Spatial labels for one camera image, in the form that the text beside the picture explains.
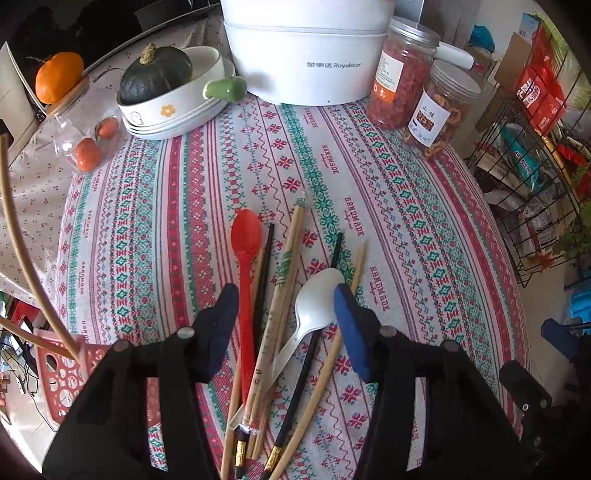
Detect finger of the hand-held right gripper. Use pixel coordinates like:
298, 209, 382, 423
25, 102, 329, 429
500, 360, 555, 444

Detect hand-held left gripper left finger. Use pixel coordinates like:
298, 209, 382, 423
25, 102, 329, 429
42, 282, 241, 480

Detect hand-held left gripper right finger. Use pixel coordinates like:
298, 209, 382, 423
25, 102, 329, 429
333, 282, 522, 480

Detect white plastic spoon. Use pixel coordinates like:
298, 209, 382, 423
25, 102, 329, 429
265, 268, 346, 384

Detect black chopstick gold band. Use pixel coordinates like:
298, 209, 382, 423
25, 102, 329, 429
262, 232, 344, 480
235, 223, 276, 480

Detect green printed bamboo chopstick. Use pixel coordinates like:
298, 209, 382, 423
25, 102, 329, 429
252, 193, 309, 416
242, 205, 300, 462

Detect red plastic spoon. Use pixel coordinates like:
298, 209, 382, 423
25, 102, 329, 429
231, 209, 263, 385

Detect pink plastic utensil basket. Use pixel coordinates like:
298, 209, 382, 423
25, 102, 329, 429
34, 330, 116, 426

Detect striped patterned tablecloth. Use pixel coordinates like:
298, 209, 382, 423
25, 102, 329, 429
55, 88, 532, 480

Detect white plate stack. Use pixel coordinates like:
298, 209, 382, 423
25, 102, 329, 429
124, 60, 237, 140

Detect jar of dried fruit slices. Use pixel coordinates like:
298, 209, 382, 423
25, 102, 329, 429
402, 60, 483, 160

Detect jar of red dried fruit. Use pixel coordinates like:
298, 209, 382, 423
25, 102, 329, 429
367, 16, 441, 132

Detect dark green kabocha squash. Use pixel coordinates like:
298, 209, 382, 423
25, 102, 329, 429
120, 43, 194, 106

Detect white electric cooker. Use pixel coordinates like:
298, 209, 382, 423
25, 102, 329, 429
220, 0, 398, 106

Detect red snack packets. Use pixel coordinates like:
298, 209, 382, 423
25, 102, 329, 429
515, 64, 567, 136

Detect orange pumpkin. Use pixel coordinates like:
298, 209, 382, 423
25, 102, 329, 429
35, 52, 85, 105

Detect brown cardboard box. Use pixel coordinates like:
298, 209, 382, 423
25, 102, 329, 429
495, 32, 533, 89

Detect blue plastic bag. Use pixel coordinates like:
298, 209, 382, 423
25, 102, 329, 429
470, 25, 496, 52

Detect black wire rack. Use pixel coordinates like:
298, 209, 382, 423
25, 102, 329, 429
464, 14, 591, 288

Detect white flower dish green handle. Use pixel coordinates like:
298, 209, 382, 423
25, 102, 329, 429
116, 46, 248, 128

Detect white pot handle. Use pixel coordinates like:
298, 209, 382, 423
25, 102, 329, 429
436, 41, 476, 70

